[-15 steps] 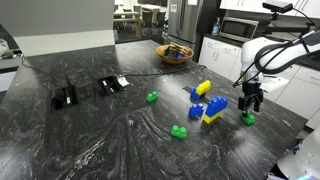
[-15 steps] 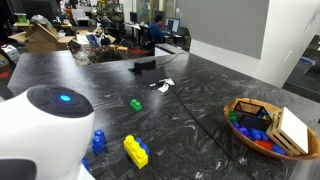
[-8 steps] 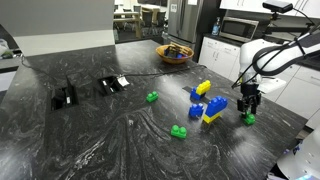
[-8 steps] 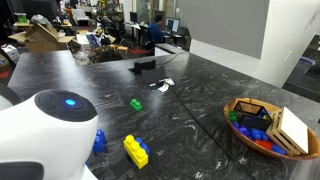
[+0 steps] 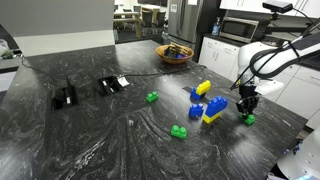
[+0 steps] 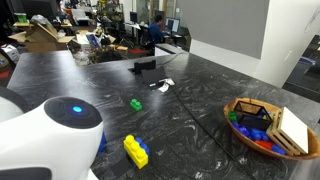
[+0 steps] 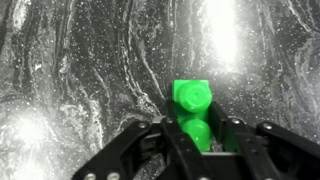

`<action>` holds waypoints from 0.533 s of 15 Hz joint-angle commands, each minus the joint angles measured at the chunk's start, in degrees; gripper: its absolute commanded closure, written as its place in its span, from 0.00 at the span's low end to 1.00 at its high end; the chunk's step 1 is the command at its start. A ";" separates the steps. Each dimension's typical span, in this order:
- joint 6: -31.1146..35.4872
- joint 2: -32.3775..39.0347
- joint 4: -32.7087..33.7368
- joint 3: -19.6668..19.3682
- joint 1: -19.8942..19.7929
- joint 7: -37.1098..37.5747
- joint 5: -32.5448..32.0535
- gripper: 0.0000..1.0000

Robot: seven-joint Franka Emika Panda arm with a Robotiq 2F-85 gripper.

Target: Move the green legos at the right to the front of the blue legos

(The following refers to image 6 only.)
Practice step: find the red lego in bowl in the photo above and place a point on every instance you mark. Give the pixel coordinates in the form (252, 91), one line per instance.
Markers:
(265, 144)

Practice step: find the black table outlet box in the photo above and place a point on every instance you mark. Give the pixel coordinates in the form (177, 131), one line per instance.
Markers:
(153, 75)
(144, 66)

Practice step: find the large blue lego brick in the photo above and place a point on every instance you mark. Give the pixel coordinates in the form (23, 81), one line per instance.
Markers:
(101, 142)

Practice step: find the open cardboard box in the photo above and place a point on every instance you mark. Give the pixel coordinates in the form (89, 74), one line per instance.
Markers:
(40, 38)

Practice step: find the white office desk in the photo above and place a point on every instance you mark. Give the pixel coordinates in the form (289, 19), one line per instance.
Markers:
(170, 49)

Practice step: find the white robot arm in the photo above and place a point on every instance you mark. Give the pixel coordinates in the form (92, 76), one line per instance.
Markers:
(50, 143)

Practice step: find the wooden bowl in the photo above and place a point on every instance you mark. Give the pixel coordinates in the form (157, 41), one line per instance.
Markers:
(253, 146)

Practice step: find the black frame prism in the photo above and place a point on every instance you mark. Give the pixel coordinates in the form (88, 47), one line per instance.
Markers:
(252, 115)

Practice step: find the blue legos in bowl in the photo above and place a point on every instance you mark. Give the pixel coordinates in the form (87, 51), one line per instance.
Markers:
(253, 134)

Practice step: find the seated person in blue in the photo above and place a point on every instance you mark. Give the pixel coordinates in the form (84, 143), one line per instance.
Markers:
(156, 32)

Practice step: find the computer monitor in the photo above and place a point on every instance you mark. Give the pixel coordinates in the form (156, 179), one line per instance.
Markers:
(172, 25)

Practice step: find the yellow lego with three studs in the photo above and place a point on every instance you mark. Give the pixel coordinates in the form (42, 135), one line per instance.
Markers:
(136, 151)

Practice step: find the green lego brick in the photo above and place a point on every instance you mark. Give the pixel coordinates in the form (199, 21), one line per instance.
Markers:
(136, 104)

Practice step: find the white paper tag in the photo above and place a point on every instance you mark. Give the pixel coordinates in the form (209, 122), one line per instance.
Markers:
(165, 85)

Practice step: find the small wooden crate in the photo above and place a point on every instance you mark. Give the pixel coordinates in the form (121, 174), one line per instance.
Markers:
(289, 131)

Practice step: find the blue lego under yellow brick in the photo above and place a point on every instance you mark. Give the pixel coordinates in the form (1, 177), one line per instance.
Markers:
(144, 147)

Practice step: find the green lego in bowl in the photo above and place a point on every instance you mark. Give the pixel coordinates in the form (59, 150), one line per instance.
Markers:
(232, 116)

